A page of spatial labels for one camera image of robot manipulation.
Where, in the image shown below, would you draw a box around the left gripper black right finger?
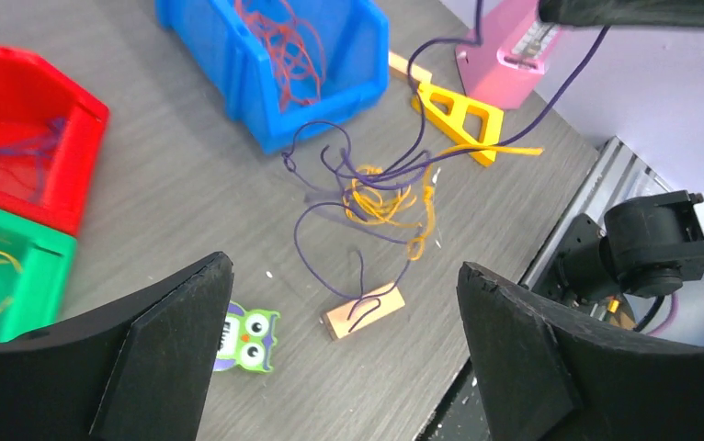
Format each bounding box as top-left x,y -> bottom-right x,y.
457,262 -> 704,440

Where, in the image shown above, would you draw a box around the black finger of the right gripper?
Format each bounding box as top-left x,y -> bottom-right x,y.
537,0 -> 704,28

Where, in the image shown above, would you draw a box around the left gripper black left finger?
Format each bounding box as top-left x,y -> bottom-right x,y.
0,252 -> 233,440

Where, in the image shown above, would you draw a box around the orange yellow purple cables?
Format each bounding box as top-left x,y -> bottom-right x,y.
280,0 -> 612,334

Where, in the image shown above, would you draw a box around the red orange cable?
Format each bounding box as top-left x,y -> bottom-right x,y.
233,0 -> 329,114

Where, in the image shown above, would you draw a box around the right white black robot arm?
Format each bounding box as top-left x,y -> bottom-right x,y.
532,1 -> 704,332

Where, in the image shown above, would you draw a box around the green frog toy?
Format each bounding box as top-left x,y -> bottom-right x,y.
213,301 -> 280,374

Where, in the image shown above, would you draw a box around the green plastic bin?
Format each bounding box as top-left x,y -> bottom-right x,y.
0,209 -> 76,343

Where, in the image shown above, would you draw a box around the orange wooden block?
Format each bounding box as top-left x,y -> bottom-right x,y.
323,283 -> 405,340

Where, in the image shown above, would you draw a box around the pink metronome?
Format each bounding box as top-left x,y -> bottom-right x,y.
456,0 -> 562,110

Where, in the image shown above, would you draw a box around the red plastic bin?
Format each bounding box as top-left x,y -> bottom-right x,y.
0,46 -> 109,235

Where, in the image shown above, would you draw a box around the small orange block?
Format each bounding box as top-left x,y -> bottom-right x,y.
388,51 -> 433,85

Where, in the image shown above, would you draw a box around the blue plastic bin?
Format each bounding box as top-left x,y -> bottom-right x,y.
154,1 -> 390,153

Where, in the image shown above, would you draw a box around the right yellow triangle frame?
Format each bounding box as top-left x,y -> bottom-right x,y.
412,83 -> 505,154

